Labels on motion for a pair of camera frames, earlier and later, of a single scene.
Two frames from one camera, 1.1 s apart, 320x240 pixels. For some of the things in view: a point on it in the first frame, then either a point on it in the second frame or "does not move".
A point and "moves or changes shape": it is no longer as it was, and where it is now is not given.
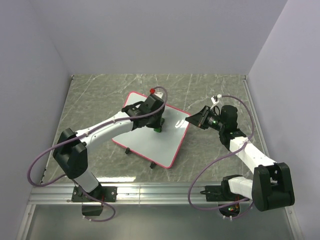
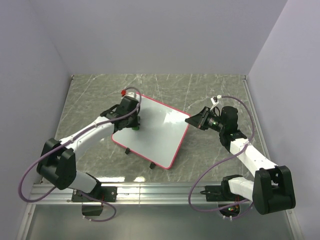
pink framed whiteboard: [163, 147] does not move
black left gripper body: [155, 120] -> [132, 122]
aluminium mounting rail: [131, 194] does not move
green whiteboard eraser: [159, 129] moves or changes shape
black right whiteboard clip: [153, 164] does not move
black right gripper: [199, 119] does not move
